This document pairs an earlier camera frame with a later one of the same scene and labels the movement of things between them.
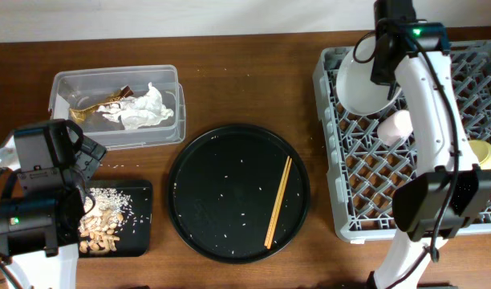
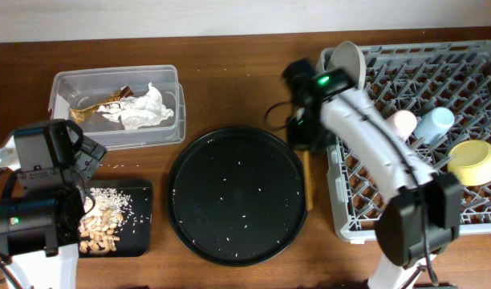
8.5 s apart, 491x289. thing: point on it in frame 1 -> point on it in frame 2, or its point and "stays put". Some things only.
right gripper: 379,77 -> 326,142
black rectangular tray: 135,233 stays put
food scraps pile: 99,226 stays put
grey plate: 355,86 -> 350,57
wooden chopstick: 281,203 -> 308,180
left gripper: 88,162 stays put
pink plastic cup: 395,128 stays put
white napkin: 143,110 stays put
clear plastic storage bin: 122,107 stays put
